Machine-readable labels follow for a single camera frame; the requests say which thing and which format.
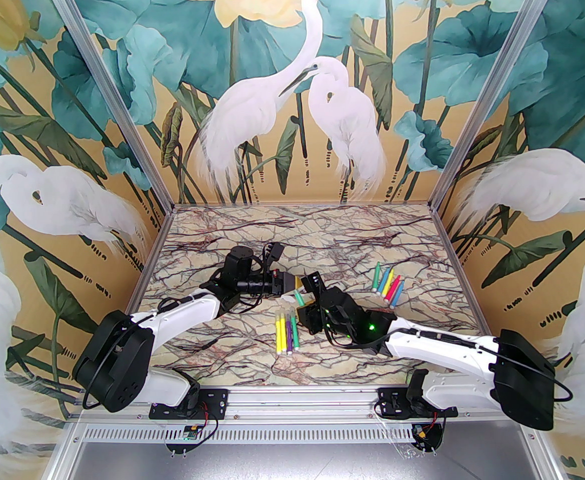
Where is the grey metal panel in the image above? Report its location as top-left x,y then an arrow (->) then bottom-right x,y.
47,440 -> 561,480

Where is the black connector plate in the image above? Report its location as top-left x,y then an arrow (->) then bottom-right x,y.
409,420 -> 447,454

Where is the aluminium frame rail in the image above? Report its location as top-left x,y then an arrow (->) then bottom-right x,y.
46,419 -> 82,480
115,205 -> 176,329
431,205 -> 498,334
170,201 -> 436,210
520,419 -> 563,480

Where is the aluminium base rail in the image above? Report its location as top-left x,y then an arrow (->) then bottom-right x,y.
66,385 -> 543,425

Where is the white slotted cable duct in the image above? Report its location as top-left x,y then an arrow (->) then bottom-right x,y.
72,425 -> 526,445

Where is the black bracket plate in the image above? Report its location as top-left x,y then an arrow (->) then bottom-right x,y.
165,438 -> 197,456

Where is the aluminium frame post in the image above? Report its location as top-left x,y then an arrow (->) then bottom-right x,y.
39,0 -> 174,208
430,0 -> 559,209

